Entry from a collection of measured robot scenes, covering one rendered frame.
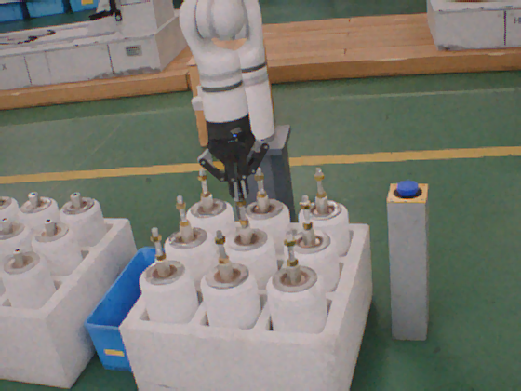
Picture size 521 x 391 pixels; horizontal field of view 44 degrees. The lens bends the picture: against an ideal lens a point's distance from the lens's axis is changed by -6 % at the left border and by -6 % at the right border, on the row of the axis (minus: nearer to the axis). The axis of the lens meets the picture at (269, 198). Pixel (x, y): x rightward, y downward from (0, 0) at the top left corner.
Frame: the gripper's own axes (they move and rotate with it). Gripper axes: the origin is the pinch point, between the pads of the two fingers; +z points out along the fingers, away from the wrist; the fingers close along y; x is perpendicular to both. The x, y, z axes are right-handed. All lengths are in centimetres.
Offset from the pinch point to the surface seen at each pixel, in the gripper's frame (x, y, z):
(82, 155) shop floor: 134, -29, 36
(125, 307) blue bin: 19.5, -25.5, 30.7
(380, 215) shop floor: 37, 44, 36
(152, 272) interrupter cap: -2.6, -18.5, 10.4
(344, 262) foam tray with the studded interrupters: -5.3, 16.7, 17.7
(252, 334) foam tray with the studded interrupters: -18.4, -5.5, 17.6
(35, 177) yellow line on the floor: 125, -47, 36
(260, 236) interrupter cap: -0.6, 2.5, 10.3
